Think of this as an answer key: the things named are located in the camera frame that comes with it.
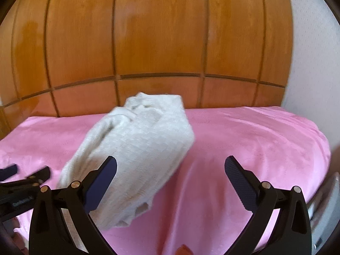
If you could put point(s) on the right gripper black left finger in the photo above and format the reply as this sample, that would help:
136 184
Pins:
48 231

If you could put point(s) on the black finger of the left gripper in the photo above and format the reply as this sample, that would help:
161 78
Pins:
8 172
40 176

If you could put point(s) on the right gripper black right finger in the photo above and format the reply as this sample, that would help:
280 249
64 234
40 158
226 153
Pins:
292 231

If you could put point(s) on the white knitted sweater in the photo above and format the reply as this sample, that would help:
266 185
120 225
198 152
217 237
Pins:
149 137

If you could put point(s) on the wooden headboard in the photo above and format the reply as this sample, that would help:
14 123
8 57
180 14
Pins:
66 58

